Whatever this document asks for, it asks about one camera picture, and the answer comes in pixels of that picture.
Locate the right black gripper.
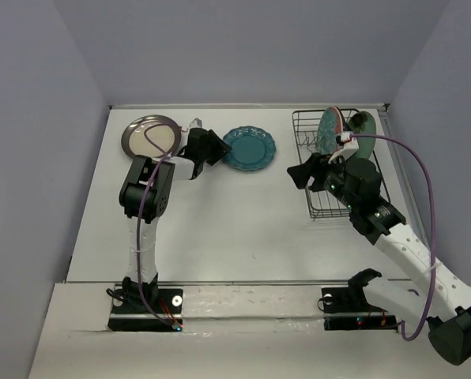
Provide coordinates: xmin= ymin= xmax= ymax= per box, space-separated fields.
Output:
xmin=285 ymin=151 xmax=358 ymax=211

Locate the teal scalloped plate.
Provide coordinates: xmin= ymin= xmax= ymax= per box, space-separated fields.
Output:
xmin=223 ymin=126 xmax=277 ymax=172

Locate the red plate with teal flower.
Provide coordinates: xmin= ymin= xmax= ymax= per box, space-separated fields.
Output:
xmin=316 ymin=107 xmax=344 ymax=155

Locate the cream plate with brown rim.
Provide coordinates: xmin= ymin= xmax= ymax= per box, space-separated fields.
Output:
xmin=121 ymin=114 xmax=182 ymax=159

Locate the light green flower plate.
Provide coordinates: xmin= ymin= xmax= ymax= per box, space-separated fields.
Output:
xmin=347 ymin=111 xmax=377 ymax=159

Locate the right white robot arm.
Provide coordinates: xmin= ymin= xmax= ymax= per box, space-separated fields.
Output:
xmin=287 ymin=153 xmax=471 ymax=366

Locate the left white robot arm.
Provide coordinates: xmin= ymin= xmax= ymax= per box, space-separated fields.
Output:
xmin=119 ymin=127 xmax=232 ymax=312

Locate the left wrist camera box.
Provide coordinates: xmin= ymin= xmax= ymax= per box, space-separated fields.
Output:
xmin=180 ymin=118 xmax=203 ymax=133

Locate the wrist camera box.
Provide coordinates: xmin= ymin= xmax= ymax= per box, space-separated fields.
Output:
xmin=180 ymin=118 xmax=203 ymax=133
xmin=328 ymin=132 xmax=359 ymax=164

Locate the black wire dish rack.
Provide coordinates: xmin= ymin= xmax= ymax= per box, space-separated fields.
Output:
xmin=287 ymin=107 xmax=389 ymax=220

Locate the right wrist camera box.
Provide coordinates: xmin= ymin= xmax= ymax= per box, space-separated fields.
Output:
xmin=328 ymin=132 xmax=359 ymax=164

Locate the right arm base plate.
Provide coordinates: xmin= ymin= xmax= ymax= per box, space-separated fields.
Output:
xmin=317 ymin=268 xmax=400 ymax=332

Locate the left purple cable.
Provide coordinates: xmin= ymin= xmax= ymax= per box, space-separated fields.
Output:
xmin=135 ymin=125 xmax=189 ymax=328

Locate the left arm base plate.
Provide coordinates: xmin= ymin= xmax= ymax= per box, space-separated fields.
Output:
xmin=106 ymin=286 xmax=183 ymax=332

